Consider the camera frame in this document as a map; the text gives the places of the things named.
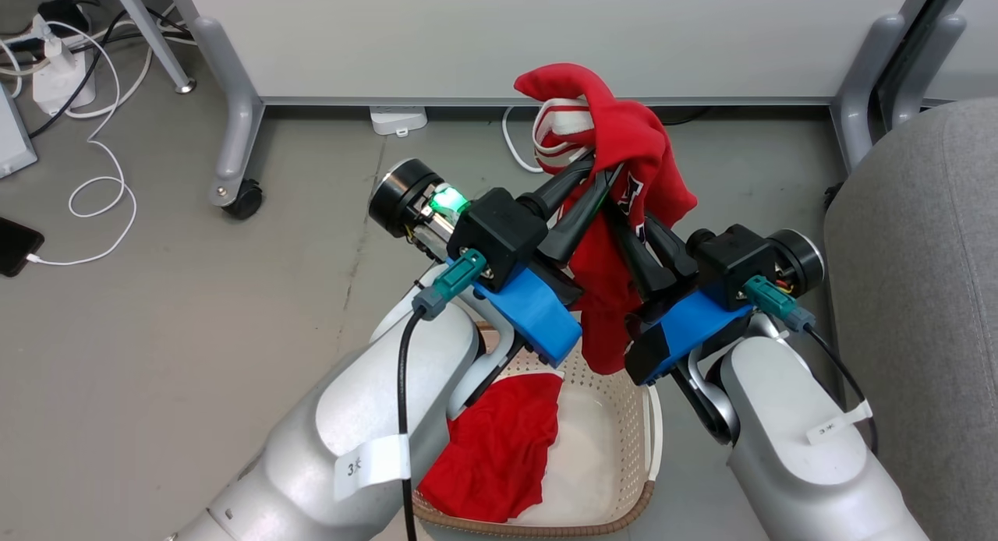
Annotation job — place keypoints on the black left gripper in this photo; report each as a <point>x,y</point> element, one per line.
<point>499,233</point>

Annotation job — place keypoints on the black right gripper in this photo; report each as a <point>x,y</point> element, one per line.
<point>733,264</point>

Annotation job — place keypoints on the red garment with white stripes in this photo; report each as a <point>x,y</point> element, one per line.
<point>631,136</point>

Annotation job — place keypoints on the plain red garment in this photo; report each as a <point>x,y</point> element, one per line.
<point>491,447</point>

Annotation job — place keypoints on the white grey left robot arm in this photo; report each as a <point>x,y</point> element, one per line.
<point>312,463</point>

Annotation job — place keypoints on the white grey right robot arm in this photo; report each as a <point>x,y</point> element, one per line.
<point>787,447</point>

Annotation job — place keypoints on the cream perforated laundry basket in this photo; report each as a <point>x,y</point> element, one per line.
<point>604,447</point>

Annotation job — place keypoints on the large white partition panel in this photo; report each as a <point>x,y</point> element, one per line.
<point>546,26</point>

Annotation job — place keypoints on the grey fabric sofa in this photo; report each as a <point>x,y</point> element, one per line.
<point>920,291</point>

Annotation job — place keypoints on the grey partition leg with caster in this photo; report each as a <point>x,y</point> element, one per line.
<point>242,128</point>

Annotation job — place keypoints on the narrow white partition panel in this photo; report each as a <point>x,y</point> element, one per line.
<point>971,34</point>

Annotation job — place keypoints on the grey metal table leg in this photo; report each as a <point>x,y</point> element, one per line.
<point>152,34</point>

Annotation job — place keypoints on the black power plug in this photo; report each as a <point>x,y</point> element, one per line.
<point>62,15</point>

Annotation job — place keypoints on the black smartphone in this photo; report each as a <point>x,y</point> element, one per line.
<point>15,246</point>

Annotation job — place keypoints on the grey box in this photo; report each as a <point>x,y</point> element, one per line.
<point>12,136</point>

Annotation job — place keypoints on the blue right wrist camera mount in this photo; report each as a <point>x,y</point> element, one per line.
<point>686,327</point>

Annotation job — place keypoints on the small white wall adapter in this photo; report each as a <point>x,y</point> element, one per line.
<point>398,120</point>

